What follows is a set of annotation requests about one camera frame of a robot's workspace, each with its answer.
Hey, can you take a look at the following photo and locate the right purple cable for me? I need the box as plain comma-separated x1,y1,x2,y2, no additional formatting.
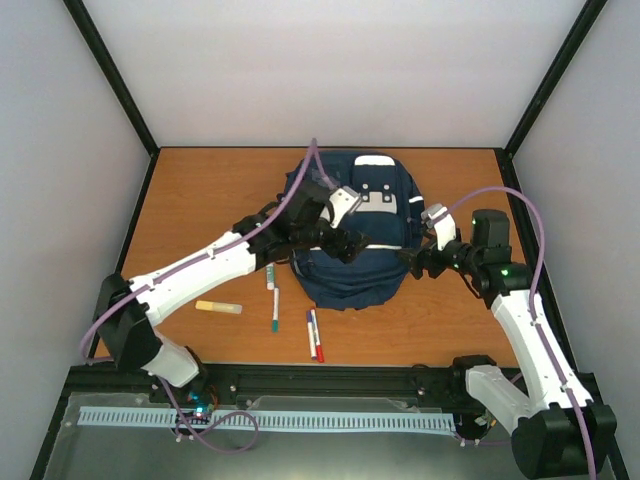
439,186,599,480

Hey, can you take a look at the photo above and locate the blue purple marker pen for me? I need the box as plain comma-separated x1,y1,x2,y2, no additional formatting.
306,310,317,361

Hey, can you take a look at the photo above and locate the teal tip white marker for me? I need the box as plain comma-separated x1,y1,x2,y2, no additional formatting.
271,287,280,333

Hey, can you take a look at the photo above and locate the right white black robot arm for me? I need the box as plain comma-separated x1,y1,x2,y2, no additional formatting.
398,204,617,479

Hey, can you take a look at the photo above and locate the light blue cable duct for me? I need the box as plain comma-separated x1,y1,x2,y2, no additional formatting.
77,406,456,436

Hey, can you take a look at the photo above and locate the green cap glue stick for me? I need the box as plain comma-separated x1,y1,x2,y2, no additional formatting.
265,264,276,291

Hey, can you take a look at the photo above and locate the navy blue student backpack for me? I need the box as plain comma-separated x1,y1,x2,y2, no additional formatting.
291,150,424,311

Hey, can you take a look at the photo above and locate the purple cable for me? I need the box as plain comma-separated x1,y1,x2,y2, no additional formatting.
439,186,599,480
80,138,341,454

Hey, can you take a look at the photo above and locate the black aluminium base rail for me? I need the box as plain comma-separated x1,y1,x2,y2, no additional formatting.
62,363,481,411

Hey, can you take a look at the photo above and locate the black frame post left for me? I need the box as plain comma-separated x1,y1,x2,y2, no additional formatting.
62,0,160,157

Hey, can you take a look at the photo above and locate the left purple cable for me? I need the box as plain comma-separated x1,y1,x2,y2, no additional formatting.
80,138,341,454

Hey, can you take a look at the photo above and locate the yellow highlighter clear cap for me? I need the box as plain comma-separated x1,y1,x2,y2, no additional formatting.
195,300,243,315

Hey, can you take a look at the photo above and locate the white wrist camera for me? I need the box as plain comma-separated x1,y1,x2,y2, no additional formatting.
421,203,457,251
322,186,362,229

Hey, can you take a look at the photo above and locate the red marker pen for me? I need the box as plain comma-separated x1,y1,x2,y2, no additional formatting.
310,308,325,363

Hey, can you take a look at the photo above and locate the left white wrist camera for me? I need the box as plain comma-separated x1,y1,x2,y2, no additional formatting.
322,186,362,229

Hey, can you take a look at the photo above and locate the black frame post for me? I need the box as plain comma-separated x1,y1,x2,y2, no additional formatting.
62,0,160,157
504,0,608,161

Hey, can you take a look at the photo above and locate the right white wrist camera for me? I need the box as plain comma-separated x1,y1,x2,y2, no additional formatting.
421,203,457,251

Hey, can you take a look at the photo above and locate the black frame post right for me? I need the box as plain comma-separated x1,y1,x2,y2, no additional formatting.
504,0,608,161

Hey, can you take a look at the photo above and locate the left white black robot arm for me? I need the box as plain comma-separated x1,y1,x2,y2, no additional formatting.
93,180,369,403

